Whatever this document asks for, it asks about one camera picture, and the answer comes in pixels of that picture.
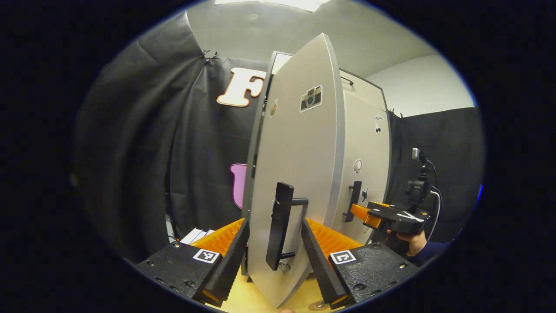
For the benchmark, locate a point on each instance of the white cabinet door camera sticker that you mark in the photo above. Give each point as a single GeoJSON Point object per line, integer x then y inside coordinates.
{"type": "Point", "coordinates": [295, 143]}

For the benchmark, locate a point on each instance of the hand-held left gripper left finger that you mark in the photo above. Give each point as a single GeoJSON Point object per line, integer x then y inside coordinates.
{"type": "Point", "coordinates": [228, 261]}

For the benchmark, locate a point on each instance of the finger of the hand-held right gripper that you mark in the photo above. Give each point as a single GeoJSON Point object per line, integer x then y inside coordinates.
{"type": "Point", "coordinates": [397, 221]}
{"type": "Point", "coordinates": [380, 205]}

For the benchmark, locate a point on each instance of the white grey cabinet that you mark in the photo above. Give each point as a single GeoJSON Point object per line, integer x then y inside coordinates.
{"type": "Point", "coordinates": [262, 113]}

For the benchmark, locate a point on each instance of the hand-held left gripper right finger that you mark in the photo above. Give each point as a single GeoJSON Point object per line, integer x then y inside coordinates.
{"type": "Point", "coordinates": [321, 265]}

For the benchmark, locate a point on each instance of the round brown coaster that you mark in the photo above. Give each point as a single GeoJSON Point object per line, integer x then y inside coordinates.
{"type": "Point", "coordinates": [317, 306]}

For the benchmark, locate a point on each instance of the white cabinet door calendar sticker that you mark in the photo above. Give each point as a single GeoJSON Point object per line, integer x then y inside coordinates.
{"type": "Point", "coordinates": [365, 143]}

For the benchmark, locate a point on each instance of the white blue box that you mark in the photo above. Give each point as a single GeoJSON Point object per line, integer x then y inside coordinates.
{"type": "Point", "coordinates": [197, 235]}

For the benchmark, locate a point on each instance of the black backdrop cloth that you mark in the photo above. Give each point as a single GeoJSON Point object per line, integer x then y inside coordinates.
{"type": "Point", "coordinates": [451, 143]}
{"type": "Point", "coordinates": [143, 139]}

